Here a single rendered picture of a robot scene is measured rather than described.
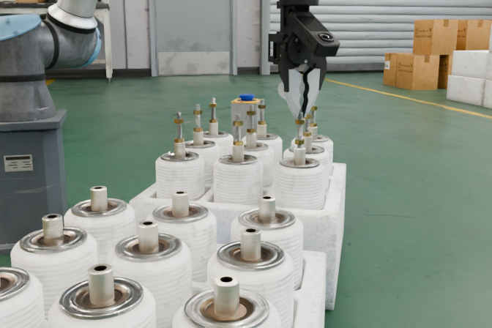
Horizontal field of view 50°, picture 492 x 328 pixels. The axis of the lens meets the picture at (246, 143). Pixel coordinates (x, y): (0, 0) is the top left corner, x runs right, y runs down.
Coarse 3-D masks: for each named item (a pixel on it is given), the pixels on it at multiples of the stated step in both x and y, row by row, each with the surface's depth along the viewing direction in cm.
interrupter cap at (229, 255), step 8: (224, 248) 59; (232, 248) 59; (240, 248) 60; (264, 248) 59; (272, 248) 59; (280, 248) 59; (216, 256) 57; (224, 256) 57; (232, 256) 57; (240, 256) 58; (264, 256) 58; (272, 256) 57; (280, 256) 57; (224, 264) 55; (232, 264) 55; (240, 264) 55; (248, 264) 55; (256, 264) 55; (264, 264) 55; (272, 264) 55
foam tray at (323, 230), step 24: (336, 168) 123; (144, 192) 105; (264, 192) 107; (336, 192) 105; (144, 216) 100; (216, 216) 96; (312, 216) 92; (336, 216) 92; (312, 240) 93; (336, 240) 92; (336, 264) 97; (336, 288) 102
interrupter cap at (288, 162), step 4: (280, 160) 99; (284, 160) 100; (288, 160) 100; (292, 160) 100; (308, 160) 100; (312, 160) 100; (316, 160) 99; (280, 164) 98; (284, 164) 97; (288, 164) 97; (292, 164) 98; (308, 164) 97; (312, 164) 97; (316, 164) 97; (300, 168) 95; (304, 168) 95
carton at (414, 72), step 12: (408, 60) 461; (420, 60) 452; (432, 60) 454; (408, 72) 462; (420, 72) 454; (432, 72) 457; (396, 84) 483; (408, 84) 463; (420, 84) 456; (432, 84) 459
